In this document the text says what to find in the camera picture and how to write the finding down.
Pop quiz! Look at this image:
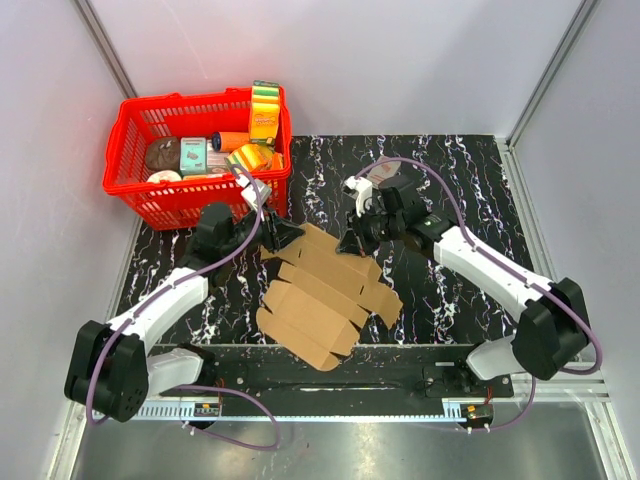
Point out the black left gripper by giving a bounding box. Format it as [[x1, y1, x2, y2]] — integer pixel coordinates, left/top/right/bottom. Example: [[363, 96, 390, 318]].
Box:
[[222, 204, 306, 258]]

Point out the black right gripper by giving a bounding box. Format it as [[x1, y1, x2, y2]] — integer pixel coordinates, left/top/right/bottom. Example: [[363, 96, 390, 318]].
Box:
[[337, 202, 404, 259]]

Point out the brown cardboard box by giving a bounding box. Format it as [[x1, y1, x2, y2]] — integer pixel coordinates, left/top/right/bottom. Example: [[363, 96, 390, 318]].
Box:
[[256, 223, 403, 372]]

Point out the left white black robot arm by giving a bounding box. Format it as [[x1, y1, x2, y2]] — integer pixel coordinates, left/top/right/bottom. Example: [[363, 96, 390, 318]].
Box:
[[63, 203, 305, 422]]

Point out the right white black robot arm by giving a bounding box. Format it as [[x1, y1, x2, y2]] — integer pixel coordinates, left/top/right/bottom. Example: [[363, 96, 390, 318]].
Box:
[[336, 175, 590, 396]]

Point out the grey card box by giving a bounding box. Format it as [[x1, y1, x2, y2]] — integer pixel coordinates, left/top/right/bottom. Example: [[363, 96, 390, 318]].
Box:
[[366, 156, 402, 187]]

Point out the pink white flat box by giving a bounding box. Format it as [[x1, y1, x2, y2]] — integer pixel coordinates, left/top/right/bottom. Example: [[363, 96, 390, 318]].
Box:
[[206, 139, 229, 175]]

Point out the teal small box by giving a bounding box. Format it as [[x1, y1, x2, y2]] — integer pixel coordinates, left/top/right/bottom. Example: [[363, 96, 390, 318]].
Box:
[[179, 137, 207, 177]]

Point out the orange snack packet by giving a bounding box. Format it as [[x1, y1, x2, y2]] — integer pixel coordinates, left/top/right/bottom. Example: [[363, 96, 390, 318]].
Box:
[[269, 152, 284, 170]]

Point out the lying yellow green sponge pack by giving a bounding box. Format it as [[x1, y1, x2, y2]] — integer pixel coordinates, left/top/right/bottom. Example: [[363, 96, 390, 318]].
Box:
[[226, 143, 274, 173]]

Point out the orange cylinder can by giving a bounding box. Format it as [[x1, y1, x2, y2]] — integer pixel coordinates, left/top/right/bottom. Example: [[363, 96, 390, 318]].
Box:
[[211, 131, 250, 153]]

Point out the red plastic shopping basket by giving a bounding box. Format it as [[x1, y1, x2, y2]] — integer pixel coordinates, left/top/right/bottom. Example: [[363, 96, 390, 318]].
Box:
[[102, 85, 294, 231]]

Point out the white round tape roll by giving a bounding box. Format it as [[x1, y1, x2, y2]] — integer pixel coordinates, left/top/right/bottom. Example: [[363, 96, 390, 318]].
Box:
[[147, 170, 182, 184]]

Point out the brown round bread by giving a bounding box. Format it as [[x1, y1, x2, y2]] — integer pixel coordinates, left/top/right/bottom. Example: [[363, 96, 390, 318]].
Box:
[[144, 137, 181, 172]]

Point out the tall yellow green sponge pack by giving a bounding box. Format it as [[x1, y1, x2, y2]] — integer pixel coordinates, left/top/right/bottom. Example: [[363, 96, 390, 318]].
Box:
[[249, 80, 281, 147]]

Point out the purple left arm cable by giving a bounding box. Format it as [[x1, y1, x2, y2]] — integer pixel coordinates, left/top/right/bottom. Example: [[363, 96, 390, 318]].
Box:
[[85, 167, 282, 450]]

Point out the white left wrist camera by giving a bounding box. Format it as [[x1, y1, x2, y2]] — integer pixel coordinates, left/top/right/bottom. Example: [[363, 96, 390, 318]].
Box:
[[238, 178, 272, 211]]

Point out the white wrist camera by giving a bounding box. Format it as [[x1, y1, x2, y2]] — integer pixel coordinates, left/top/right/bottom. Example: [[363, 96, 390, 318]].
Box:
[[238, 178, 272, 211], [343, 176, 373, 217]]

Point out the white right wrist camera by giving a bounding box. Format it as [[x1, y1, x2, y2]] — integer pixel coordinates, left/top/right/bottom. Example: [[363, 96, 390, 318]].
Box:
[[343, 176, 373, 217]]

